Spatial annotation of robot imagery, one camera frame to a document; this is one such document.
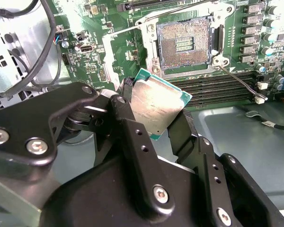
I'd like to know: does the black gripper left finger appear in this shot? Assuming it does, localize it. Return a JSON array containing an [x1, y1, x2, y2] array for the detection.
[[0, 77, 176, 222]]

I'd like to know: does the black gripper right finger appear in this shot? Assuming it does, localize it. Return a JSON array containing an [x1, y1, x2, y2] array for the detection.
[[167, 107, 284, 227]]

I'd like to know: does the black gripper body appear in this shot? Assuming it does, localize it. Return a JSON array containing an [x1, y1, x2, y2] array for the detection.
[[39, 155, 209, 227]]

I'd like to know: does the silver green CPU chip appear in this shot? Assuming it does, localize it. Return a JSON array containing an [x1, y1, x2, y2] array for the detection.
[[129, 67, 194, 141]]

